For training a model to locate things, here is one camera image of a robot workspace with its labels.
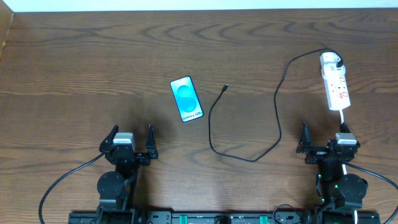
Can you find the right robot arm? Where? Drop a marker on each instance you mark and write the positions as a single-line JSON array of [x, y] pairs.
[[341, 193]]

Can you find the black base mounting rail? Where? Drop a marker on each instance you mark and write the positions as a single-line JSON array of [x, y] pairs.
[[187, 218]]

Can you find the white USB charger plug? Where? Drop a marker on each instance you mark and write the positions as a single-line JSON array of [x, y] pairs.
[[331, 57]]

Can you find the white power strip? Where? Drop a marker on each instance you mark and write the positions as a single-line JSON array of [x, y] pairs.
[[337, 93]]

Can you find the blue screen Galaxy smartphone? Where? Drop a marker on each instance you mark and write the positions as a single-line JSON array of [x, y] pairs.
[[186, 98]]

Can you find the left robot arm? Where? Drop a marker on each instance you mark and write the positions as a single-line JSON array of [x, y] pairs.
[[116, 188]]

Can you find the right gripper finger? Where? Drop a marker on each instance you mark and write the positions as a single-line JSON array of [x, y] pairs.
[[344, 128], [305, 142]]

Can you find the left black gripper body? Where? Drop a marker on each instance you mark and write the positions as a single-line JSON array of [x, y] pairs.
[[130, 154]]

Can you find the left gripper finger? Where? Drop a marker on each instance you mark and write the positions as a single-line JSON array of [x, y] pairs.
[[150, 143], [109, 138]]

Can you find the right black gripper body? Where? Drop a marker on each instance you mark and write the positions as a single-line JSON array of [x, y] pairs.
[[326, 150]]

